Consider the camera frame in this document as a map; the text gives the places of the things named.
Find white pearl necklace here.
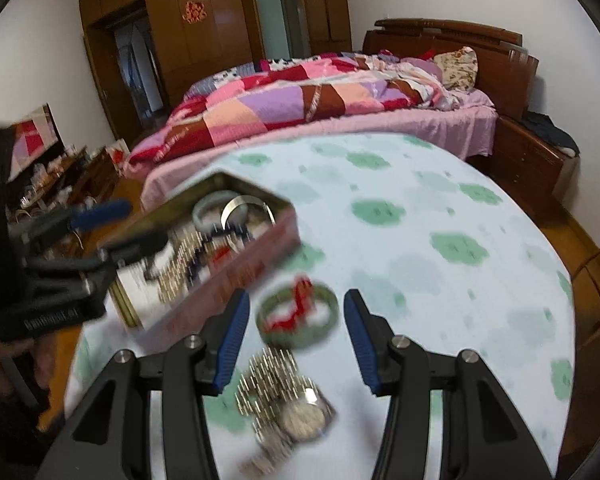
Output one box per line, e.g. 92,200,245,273
144,231,207,306

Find pale jade bangle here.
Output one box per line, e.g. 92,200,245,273
192,190,238,234

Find dark blue bead bracelet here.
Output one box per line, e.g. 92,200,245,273
187,228,254,286

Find silver bangle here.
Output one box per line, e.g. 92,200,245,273
220,194,276,242

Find silver wrist watch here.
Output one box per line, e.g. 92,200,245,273
242,387,337,479

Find green jade bangle red string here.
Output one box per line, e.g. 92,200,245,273
255,275,340,351

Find left hand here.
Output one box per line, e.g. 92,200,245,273
0,334,56,396

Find pink metal tin box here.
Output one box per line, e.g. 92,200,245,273
106,171,300,352

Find wooden tv cabinet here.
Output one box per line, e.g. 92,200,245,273
6,148,119,236

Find television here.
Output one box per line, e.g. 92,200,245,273
8,103,66,181

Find cloud pattern tablecloth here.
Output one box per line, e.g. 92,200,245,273
65,133,574,479

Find brown wooden wardrobe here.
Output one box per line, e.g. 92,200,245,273
79,0,351,144

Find patchwork quilt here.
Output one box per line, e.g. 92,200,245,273
124,54,460,179

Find wooden nightstand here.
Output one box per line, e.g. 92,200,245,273
489,116,580,220

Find pink bed sheet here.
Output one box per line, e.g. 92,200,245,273
140,90,498,209

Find dark clothes on nightstand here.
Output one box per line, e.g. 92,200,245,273
521,110,580,158

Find wooden headboard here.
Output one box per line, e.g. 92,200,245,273
362,18,539,120

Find floral pillow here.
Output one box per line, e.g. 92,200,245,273
434,47,478,91

